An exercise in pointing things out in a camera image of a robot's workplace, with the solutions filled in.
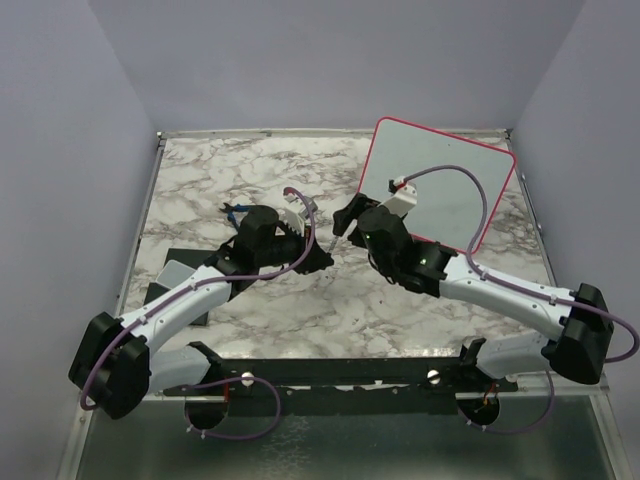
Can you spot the white marker pen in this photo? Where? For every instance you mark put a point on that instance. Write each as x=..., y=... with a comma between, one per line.
x=333, y=244

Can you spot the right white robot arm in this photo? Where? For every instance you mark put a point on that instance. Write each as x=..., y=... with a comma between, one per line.
x=570, y=334

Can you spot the blue handled pliers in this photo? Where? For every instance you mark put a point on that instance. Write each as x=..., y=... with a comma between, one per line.
x=231, y=210

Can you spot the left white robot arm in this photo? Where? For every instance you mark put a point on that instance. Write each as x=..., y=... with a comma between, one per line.
x=119, y=360

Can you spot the red framed whiteboard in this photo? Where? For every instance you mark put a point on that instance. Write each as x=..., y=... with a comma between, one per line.
x=449, y=205

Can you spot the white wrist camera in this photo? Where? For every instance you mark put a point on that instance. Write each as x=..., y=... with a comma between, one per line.
x=296, y=214
x=403, y=197

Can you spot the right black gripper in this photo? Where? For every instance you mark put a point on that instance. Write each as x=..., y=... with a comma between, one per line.
x=358, y=205

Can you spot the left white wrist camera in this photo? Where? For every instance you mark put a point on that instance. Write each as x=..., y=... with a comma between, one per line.
x=296, y=214

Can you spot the grey whiteboard eraser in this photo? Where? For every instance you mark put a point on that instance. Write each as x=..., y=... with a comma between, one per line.
x=173, y=274

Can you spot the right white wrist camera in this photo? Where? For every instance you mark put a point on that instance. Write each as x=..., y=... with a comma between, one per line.
x=403, y=197

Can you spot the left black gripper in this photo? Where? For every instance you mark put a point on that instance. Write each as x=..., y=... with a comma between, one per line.
x=316, y=260

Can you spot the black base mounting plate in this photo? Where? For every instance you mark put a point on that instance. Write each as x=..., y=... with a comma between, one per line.
x=338, y=387

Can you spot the aluminium table frame rail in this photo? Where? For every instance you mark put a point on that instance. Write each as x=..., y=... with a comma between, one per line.
x=139, y=228

